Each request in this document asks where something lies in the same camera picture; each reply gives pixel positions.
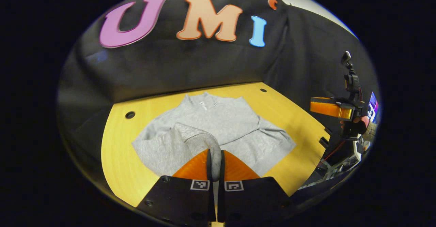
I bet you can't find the lit display screen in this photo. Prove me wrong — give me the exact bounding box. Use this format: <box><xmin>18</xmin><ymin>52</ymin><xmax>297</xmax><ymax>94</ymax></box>
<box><xmin>367</xmin><ymin>91</ymin><xmax>379</xmax><ymax>124</ymax></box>

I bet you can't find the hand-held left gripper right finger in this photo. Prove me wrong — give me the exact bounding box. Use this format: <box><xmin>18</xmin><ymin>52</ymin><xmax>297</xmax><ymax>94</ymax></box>
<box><xmin>218</xmin><ymin>150</ymin><xmax>300</xmax><ymax>224</ymax></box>

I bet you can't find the grey zip-neck sweater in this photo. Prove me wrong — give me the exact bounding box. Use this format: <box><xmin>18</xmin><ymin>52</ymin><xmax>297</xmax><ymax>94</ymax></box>
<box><xmin>132</xmin><ymin>92</ymin><xmax>297</xmax><ymax>181</ymax></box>

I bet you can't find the black backdrop cloth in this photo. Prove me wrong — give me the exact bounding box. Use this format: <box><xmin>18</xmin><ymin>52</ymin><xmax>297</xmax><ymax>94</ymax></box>
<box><xmin>56</xmin><ymin>0</ymin><xmax>380</xmax><ymax>152</ymax></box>

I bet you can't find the red cable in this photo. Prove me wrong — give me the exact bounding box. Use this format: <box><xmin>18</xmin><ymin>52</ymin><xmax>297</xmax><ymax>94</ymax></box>
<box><xmin>322</xmin><ymin>140</ymin><xmax>346</xmax><ymax>162</ymax></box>

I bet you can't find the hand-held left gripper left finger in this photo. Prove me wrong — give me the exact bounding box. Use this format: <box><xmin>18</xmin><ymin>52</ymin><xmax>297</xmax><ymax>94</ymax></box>
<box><xmin>136</xmin><ymin>149</ymin><xmax>217</xmax><ymax>226</ymax></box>

